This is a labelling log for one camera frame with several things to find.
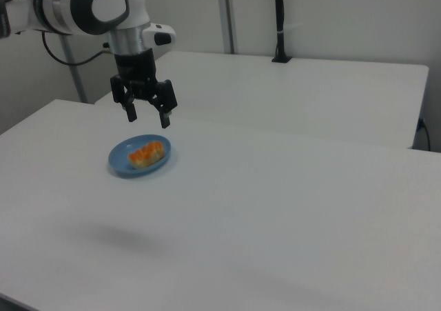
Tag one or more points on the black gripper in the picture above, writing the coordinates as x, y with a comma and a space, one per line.
135, 68

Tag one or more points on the bread with orange topping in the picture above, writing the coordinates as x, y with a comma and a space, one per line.
146, 155

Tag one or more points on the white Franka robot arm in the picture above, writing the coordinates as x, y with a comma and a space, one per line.
86, 7

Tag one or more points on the blue round plate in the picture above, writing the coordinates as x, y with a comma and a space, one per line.
119, 159

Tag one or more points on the white side table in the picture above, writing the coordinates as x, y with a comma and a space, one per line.
275, 93

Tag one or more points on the grey metal partition post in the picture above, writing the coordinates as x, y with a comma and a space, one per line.
227, 14
74, 73

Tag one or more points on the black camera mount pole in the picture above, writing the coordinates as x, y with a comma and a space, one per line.
280, 14

